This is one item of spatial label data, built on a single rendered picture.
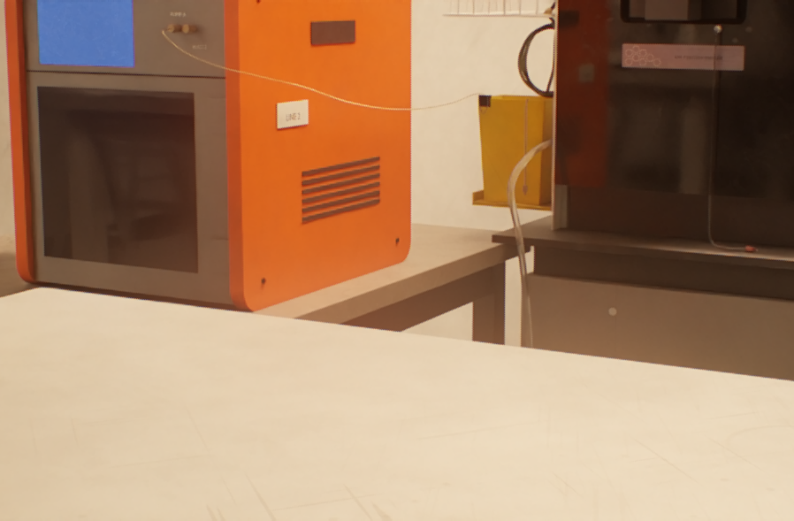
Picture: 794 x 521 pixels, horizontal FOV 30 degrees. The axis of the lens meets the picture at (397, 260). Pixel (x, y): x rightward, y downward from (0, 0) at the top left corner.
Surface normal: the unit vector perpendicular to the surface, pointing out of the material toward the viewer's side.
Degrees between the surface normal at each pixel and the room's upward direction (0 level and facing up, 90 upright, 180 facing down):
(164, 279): 90
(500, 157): 93
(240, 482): 0
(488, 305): 90
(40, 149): 90
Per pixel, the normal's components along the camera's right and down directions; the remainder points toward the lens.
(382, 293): 0.88, 0.09
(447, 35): -0.48, 0.16
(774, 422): 0.00, -0.98
